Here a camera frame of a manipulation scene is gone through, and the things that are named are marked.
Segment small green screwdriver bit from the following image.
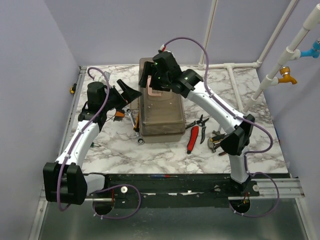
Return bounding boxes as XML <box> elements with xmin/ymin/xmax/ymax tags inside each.
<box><xmin>90</xmin><ymin>142</ymin><xmax>100</xmax><ymax>148</ymax></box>

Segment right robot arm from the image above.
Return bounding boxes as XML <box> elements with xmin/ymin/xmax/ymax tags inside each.
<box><xmin>139</xmin><ymin>51</ymin><xmax>255</xmax><ymax>196</ymax></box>

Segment silver ratchet combination wrench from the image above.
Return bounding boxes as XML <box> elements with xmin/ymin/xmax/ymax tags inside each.
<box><xmin>126</xmin><ymin>108</ymin><xmax>145</xmax><ymax>145</ymax></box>

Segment translucent brown tool box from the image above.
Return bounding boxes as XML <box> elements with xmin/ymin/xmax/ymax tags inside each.
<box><xmin>129</xmin><ymin>57</ymin><xmax>187</xmax><ymax>144</ymax></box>

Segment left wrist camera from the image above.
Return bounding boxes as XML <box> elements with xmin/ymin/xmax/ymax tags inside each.
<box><xmin>101</xmin><ymin>71</ymin><xmax>111</xmax><ymax>81</ymax></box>

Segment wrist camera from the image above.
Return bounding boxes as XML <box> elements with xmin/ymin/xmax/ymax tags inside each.
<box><xmin>158</xmin><ymin>44</ymin><xmax>172</xmax><ymax>53</ymax></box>
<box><xmin>101</xmin><ymin>71</ymin><xmax>111</xmax><ymax>81</ymax></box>

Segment yellow utility knife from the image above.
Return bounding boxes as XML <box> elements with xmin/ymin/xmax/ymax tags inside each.
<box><xmin>133</xmin><ymin>113</ymin><xmax>140</xmax><ymax>133</ymax></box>

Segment small black-handled ball hammer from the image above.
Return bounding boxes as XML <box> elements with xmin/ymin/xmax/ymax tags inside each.
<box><xmin>212</xmin><ymin>126</ymin><xmax>225</xmax><ymax>136</ymax></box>

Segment orange hex key set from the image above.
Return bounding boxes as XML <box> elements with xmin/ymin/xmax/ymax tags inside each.
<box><xmin>113</xmin><ymin>109</ymin><xmax>125</xmax><ymax>122</ymax></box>

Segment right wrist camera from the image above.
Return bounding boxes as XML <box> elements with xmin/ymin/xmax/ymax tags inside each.
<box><xmin>158</xmin><ymin>44</ymin><xmax>172</xmax><ymax>53</ymax></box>

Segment white pvc pipe frame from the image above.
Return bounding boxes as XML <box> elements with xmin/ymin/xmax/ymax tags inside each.
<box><xmin>198</xmin><ymin>0</ymin><xmax>320</xmax><ymax>113</ymax></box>

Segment yellow black screwdriver at edge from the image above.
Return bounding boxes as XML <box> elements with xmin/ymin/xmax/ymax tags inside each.
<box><xmin>69</xmin><ymin>83</ymin><xmax>77</xmax><ymax>95</ymax></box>

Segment black mounting rail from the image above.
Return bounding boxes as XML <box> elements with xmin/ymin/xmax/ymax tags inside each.
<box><xmin>86</xmin><ymin>173</ymin><xmax>260</xmax><ymax>209</ymax></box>

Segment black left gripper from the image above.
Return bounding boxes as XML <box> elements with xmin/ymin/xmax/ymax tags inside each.
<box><xmin>101</xmin><ymin>79</ymin><xmax>141</xmax><ymax>112</ymax></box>

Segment yellow black claw hammer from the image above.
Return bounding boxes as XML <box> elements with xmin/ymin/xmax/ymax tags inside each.
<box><xmin>207</xmin><ymin>134</ymin><xmax>225</xmax><ymax>153</ymax></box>

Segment red black handled tool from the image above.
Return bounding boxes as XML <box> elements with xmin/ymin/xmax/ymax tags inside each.
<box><xmin>186</xmin><ymin>125</ymin><xmax>199</xmax><ymax>155</ymax></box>

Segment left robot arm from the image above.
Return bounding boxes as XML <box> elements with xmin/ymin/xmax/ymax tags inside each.
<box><xmin>43</xmin><ymin>79</ymin><xmax>142</xmax><ymax>205</ymax></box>

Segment yellow brass tap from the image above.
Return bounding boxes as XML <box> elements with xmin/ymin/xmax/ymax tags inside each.
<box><xmin>278</xmin><ymin>66</ymin><xmax>298</xmax><ymax>85</ymax></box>

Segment black handled pruning shears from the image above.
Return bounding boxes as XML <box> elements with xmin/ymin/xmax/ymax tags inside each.
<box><xmin>184</xmin><ymin>114</ymin><xmax>211</xmax><ymax>145</ymax></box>

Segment blue pipe fitting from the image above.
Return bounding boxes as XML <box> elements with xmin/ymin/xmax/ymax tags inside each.
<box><xmin>300</xmin><ymin>38</ymin><xmax>320</xmax><ymax>59</ymax></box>

